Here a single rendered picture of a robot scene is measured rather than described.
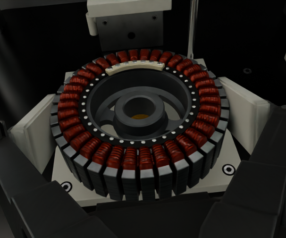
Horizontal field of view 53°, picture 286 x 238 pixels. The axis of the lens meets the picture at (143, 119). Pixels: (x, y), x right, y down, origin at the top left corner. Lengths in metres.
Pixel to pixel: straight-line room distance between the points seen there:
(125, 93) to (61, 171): 0.08
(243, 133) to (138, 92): 0.07
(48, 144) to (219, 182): 0.13
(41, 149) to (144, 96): 0.07
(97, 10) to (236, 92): 0.11
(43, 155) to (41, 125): 0.02
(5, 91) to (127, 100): 0.18
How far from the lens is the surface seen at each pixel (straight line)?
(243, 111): 0.16
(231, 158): 0.24
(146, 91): 0.20
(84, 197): 0.22
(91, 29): 0.35
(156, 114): 0.18
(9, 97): 0.34
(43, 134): 0.17
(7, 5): 0.50
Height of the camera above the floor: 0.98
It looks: 50 degrees down
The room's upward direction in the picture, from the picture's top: 5 degrees counter-clockwise
